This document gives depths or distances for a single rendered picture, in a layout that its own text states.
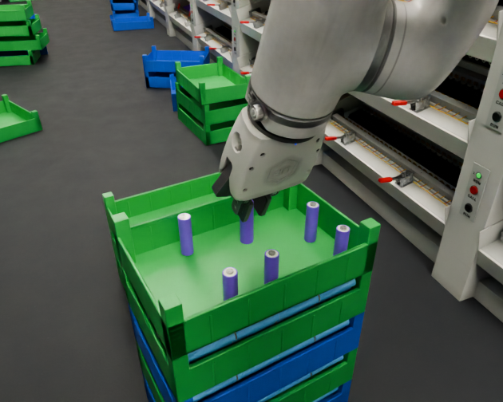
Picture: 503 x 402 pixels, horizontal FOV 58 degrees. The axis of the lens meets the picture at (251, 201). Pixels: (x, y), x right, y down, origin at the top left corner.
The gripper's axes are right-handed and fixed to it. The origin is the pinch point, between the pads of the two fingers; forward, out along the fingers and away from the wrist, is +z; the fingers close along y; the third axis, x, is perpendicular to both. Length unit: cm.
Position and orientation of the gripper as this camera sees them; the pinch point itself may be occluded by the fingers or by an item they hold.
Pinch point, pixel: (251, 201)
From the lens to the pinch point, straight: 56.7
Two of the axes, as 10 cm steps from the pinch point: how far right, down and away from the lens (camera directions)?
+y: 8.6, -2.7, 4.3
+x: -4.6, -7.8, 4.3
